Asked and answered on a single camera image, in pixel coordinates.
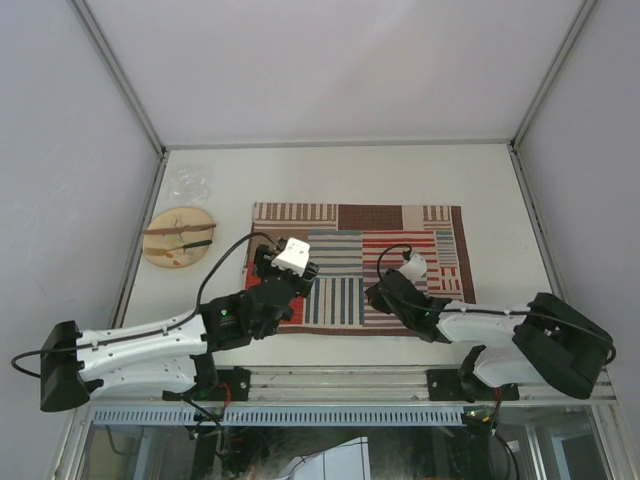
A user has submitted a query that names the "patchwork striped placemat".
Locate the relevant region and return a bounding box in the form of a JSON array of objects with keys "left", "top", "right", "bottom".
[{"left": 252, "top": 202, "right": 476, "bottom": 336}]

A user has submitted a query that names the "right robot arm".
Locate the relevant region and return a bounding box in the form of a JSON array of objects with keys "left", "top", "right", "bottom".
[{"left": 365, "top": 268, "right": 617, "bottom": 400}]

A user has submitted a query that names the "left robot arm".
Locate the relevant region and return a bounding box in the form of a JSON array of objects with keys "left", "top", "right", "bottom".
[{"left": 39, "top": 238, "right": 319, "bottom": 413}]

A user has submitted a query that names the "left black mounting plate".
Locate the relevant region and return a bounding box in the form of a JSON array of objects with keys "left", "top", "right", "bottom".
[{"left": 211, "top": 367, "right": 251, "bottom": 402}]

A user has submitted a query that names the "black mounting plate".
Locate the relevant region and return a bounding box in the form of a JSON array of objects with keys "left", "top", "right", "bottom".
[
  {"left": 426, "top": 368, "right": 465, "bottom": 402},
  {"left": 211, "top": 367, "right": 251, "bottom": 402}
]

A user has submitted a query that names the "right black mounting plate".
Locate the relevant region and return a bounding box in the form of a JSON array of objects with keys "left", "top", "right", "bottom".
[{"left": 426, "top": 368, "right": 465, "bottom": 402}]

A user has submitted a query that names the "brown wooden knife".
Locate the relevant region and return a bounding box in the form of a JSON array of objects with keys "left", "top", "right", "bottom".
[{"left": 141, "top": 223, "right": 217, "bottom": 235}]

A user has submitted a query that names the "round wooden plate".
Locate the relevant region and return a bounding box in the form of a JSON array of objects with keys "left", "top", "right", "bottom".
[{"left": 142, "top": 207, "right": 216, "bottom": 269}]

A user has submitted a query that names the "clear glass cup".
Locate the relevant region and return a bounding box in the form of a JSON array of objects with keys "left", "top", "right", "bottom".
[{"left": 168, "top": 166, "right": 211, "bottom": 206}]

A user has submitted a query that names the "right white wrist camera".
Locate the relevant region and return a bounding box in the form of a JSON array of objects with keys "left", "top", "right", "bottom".
[{"left": 398, "top": 253, "right": 428, "bottom": 283}]

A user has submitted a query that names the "aluminium front rail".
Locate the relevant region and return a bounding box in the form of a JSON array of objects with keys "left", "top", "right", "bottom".
[{"left": 103, "top": 365, "right": 616, "bottom": 405}]

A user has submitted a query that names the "dark handled fork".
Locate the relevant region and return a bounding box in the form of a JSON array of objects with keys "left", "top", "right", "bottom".
[{"left": 167, "top": 239, "right": 212, "bottom": 252}]

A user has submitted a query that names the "perforated blue cable tray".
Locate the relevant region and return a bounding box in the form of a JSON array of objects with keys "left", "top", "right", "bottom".
[{"left": 92, "top": 405, "right": 464, "bottom": 427}]

